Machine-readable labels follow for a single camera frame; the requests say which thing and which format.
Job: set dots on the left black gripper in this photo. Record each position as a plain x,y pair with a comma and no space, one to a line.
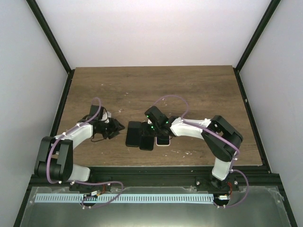
115,124

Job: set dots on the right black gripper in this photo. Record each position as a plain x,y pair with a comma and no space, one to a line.
157,135

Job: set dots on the white phone case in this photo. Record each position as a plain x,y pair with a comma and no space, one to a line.
163,145

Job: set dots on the black phone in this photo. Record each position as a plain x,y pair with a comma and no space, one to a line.
133,135

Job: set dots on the black phone case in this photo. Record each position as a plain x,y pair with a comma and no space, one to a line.
140,144
146,129

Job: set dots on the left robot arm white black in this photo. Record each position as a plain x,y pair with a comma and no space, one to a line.
55,156

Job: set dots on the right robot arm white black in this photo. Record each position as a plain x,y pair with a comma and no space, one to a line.
223,140

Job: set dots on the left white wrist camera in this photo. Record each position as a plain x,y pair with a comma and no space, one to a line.
106,117

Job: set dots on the black aluminium frame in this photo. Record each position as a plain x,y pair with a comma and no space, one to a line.
168,176

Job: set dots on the light blue slotted cable duct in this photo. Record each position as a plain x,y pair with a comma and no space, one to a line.
125,198

